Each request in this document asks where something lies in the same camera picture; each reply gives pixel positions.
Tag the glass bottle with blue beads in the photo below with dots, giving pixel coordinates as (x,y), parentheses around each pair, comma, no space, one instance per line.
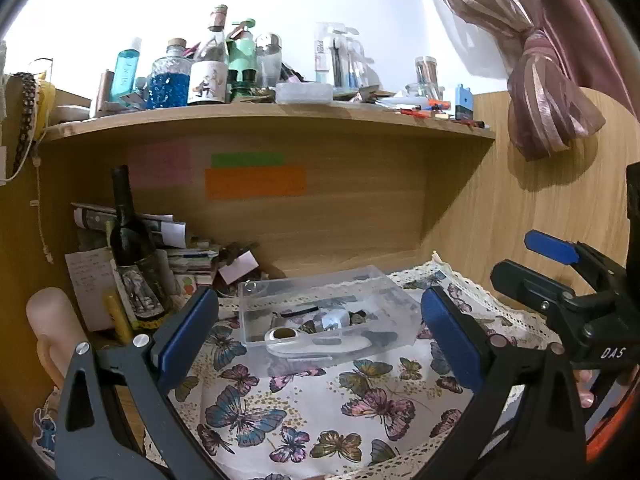
(170,85)

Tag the yellow hanging item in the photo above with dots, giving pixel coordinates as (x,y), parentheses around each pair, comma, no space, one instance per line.
(46,100)

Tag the person's right hand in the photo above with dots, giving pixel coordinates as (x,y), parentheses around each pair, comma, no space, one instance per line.
(585,385)

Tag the orange marker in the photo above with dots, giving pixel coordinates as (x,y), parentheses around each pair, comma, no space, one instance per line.
(440,105)

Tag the dark wine bottle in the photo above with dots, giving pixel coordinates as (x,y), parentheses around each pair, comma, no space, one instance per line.
(132,245)

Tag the clear jar copper sticks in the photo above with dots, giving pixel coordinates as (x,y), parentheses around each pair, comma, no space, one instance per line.
(426,75)

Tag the blister pack of tools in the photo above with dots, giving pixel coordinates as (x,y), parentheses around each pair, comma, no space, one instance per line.
(340,57)

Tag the beige pink cylinder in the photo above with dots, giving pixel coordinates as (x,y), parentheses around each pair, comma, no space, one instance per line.
(52,330)

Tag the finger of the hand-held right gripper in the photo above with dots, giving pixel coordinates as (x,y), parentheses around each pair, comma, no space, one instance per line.
(550,247)
(530,285)

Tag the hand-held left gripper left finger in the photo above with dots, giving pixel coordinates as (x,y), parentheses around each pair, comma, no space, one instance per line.
(187,332)

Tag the butterfly printed cloth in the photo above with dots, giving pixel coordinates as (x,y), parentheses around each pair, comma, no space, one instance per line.
(310,410)

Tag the clear plastic box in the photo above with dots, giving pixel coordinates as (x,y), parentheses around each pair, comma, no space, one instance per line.
(320,295)

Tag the white paper note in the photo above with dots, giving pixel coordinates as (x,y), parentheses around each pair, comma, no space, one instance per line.
(90,285)

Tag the pink sticky note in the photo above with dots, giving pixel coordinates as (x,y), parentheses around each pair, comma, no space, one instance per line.
(160,162)

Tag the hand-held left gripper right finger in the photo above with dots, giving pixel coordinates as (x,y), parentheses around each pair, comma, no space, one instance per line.
(450,340)

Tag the teal liquid bottle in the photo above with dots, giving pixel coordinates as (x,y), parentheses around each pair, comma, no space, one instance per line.
(127,75)

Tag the green sticky note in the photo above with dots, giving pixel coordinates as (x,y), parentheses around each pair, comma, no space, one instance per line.
(247,160)

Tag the clear lidded plastic container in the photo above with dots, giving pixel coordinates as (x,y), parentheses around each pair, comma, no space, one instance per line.
(304,93)

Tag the white folded card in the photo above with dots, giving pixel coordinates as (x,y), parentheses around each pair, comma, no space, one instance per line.
(237,267)

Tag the yellow stick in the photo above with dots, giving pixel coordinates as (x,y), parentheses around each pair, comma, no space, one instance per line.
(117,317)

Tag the orange sticky note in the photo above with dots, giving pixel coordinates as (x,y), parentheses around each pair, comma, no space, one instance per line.
(255,183)

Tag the mint green pump bottle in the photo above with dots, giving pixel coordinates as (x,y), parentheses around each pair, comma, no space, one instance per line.
(242,60)

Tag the wooden shelf board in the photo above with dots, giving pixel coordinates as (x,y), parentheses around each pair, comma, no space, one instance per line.
(250,121)

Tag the clear bottle silver cap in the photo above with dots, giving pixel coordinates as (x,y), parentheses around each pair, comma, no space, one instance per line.
(269,62)

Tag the dark lace ribbon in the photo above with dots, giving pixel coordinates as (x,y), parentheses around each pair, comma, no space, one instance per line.
(25,120)

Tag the white oval handheld device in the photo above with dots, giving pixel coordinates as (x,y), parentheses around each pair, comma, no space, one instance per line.
(310,344)

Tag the stack of papers and books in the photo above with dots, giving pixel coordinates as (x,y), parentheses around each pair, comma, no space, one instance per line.
(95,220)

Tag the blue cartoon sticker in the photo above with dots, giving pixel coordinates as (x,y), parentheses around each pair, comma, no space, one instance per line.
(44,430)

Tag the blue box device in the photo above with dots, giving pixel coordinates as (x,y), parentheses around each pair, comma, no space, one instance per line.
(463,102)

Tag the clear bottle illustrated label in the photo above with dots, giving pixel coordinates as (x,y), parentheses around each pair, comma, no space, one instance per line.
(207,75)

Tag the pink striped curtain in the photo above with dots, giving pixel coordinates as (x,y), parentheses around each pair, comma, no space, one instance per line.
(540,60)

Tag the copper tube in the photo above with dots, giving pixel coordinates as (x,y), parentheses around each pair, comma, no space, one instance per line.
(106,92)

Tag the orange curved object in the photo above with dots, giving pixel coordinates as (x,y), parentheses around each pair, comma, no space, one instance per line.
(617,425)

